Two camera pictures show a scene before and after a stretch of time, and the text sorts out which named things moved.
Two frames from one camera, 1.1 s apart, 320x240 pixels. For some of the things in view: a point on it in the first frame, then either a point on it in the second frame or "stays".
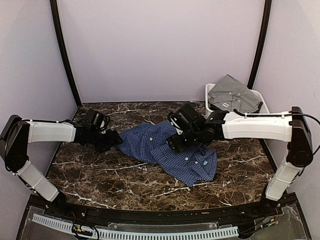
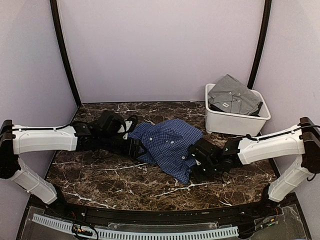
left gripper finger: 114,139 to 140,143
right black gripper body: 192,138 to 210,170
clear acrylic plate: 162,227 stays
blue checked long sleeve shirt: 148,144 stays
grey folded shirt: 230,93 stays
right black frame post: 261,42 stays
